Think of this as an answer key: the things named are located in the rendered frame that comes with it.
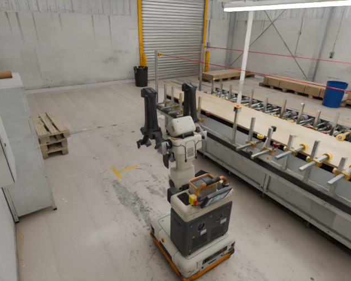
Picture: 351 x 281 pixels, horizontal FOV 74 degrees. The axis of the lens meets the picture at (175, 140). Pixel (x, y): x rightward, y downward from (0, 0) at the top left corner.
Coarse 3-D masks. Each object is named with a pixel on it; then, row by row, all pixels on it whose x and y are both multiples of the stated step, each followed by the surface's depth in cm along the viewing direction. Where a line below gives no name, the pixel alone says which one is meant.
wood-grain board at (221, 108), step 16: (176, 96) 445; (208, 96) 449; (224, 112) 368; (240, 112) 369; (256, 112) 371; (256, 128) 311; (288, 128) 313; (304, 128) 314; (320, 144) 271; (336, 144) 272; (336, 160) 239
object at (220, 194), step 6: (222, 186) 199; (228, 186) 188; (216, 192) 181; (222, 192) 183; (228, 192) 192; (198, 198) 181; (204, 198) 184; (210, 198) 177; (216, 198) 187; (222, 198) 198; (204, 204) 182; (210, 204) 191
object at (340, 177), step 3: (348, 171) 210; (342, 174) 206; (336, 177) 201; (339, 177) 201; (342, 177) 203; (330, 180) 197; (333, 180) 197; (336, 180) 197; (339, 180) 202; (327, 183) 195; (330, 183) 193; (333, 183) 196
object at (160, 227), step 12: (168, 216) 249; (156, 228) 237; (168, 228) 235; (156, 240) 242; (168, 240) 222; (216, 240) 222; (228, 240) 223; (168, 252) 220; (180, 252) 210; (192, 252) 210; (204, 252) 210; (228, 252) 229; (180, 264) 203; (192, 264) 201; (204, 264) 211; (216, 264) 223; (180, 276) 208; (192, 276) 207
